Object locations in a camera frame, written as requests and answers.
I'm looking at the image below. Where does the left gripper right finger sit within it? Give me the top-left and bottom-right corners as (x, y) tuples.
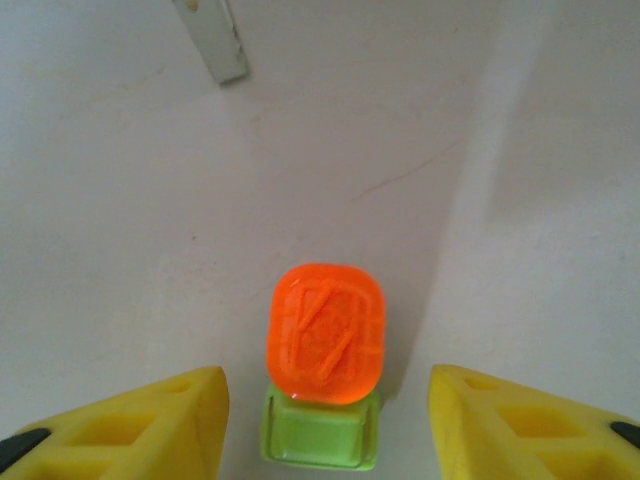
(430, 363), (640, 480)

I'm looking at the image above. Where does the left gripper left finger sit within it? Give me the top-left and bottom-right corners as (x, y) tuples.
(0, 365), (231, 480)

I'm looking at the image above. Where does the orange-top green toy truck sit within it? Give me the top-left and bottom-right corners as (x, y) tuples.
(259, 260), (387, 472)

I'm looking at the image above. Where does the wooden two-tier shelf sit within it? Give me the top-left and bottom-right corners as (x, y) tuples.
(172, 0), (250, 86)

